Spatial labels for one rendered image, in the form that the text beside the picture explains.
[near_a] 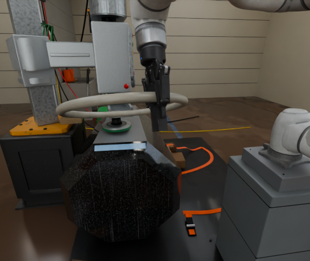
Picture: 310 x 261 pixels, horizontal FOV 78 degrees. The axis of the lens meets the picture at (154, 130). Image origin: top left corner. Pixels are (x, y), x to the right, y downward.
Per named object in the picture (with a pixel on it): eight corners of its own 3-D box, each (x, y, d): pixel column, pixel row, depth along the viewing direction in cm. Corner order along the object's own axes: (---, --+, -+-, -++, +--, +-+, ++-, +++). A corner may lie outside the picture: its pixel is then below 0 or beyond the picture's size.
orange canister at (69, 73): (62, 83, 429) (59, 68, 417) (68, 81, 475) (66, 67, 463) (72, 83, 432) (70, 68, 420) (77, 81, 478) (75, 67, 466)
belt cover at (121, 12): (92, 37, 194) (90, 17, 188) (117, 37, 200) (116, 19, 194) (87, 21, 107) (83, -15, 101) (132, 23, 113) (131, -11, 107)
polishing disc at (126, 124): (106, 120, 156) (106, 119, 156) (132, 120, 156) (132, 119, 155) (98, 130, 137) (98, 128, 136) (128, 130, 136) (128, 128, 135)
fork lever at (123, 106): (100, 94, 158) (100, 88, 156) (124, 93, 163) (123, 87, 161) (101, 119, 96) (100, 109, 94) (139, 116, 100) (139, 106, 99)
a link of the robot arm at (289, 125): (283, 140, 113) (292, 103, 105) (315, 154, 97) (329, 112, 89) (261, 144, 109) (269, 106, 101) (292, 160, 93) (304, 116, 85)
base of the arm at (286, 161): (275, 145, 120) (277, 136, 118) (312, 162, 101) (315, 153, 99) (251, 150, 115) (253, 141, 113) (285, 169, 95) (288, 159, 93)
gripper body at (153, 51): (171, 45, 55) (174, 78, 54) (156, 57, 62) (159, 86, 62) (147, 42, 51) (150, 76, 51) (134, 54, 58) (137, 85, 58)
